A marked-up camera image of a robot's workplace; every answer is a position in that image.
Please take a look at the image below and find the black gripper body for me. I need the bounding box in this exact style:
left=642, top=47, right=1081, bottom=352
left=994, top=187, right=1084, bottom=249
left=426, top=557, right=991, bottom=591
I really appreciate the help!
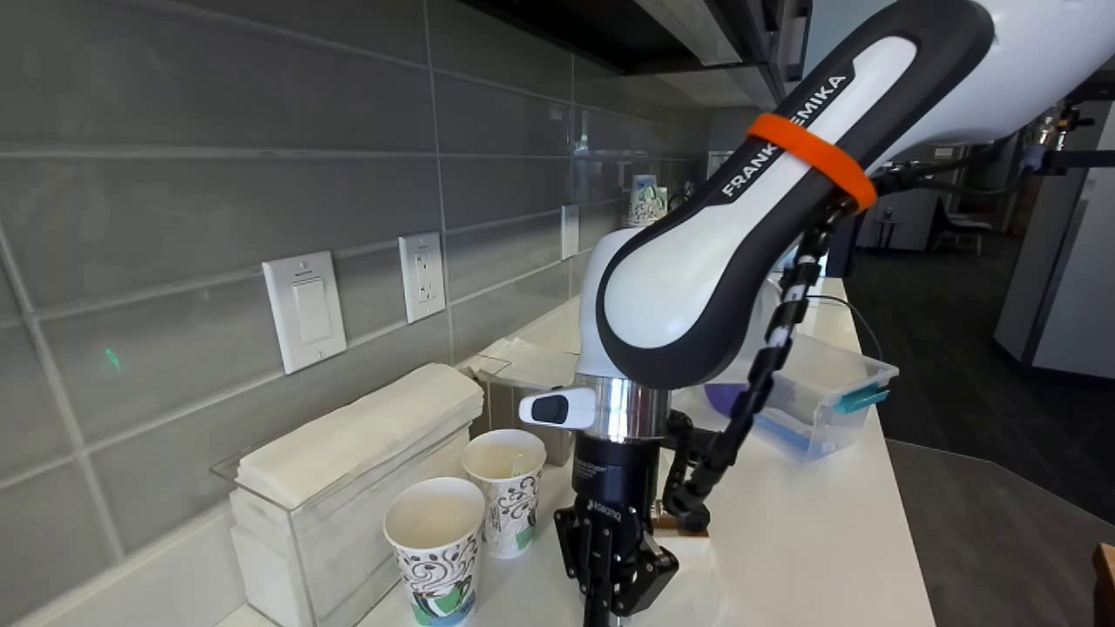
left=572, top=431, right=665, bottom=523

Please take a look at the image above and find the patterned paper cup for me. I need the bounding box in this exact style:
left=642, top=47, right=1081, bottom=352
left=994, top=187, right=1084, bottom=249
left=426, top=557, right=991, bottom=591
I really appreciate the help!
left=461, top=430, right=549, bottom=566
left=380, top=475, right=489, bottom=627

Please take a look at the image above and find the small white box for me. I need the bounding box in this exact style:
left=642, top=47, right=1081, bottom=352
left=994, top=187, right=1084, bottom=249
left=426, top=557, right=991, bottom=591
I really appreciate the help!
left=467, top=335, right=588, bottom=466

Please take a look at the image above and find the clear plastic storage bin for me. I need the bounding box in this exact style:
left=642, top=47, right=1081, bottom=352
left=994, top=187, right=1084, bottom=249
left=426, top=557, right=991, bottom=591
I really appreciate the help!
left=703, top=331, right=901, bottom=465

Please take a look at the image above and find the acrylic holder with white napkins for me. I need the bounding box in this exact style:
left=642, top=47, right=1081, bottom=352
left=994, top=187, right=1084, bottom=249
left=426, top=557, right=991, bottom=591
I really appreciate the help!
left=208, top=358, right=489, bottom=627

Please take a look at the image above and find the overhead cabinet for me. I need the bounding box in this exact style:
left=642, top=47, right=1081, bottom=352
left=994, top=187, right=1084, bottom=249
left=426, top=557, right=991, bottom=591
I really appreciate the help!
left=462, top=0, right=815, bottom=113

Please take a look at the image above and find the brown wooden panel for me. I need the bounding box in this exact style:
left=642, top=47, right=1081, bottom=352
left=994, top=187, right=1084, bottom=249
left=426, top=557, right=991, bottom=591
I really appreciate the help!
left=1089, top=540, right=1115, bottom=627

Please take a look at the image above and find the white tall cabinet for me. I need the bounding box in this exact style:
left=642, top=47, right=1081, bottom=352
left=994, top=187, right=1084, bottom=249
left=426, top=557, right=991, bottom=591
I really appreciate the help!
left=991, top=100, right=1115, bottom=386

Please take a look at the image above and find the white wall outlet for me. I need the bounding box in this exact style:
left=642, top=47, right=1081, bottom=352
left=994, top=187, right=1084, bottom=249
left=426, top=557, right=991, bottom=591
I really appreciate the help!
left=557, top=204, right=581, bottom=262
left=394, top=229, right=451, bottom=328

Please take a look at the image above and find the white blank wall plate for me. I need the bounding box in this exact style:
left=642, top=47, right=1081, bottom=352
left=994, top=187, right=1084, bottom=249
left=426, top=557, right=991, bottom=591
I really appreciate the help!
left=259, top=249, right=353, bottom=377

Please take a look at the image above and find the orange strap on forearm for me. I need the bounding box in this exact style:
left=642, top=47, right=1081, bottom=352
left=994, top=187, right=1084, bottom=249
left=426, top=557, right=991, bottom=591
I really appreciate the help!
left=746, top=110, right=880, bottom=213

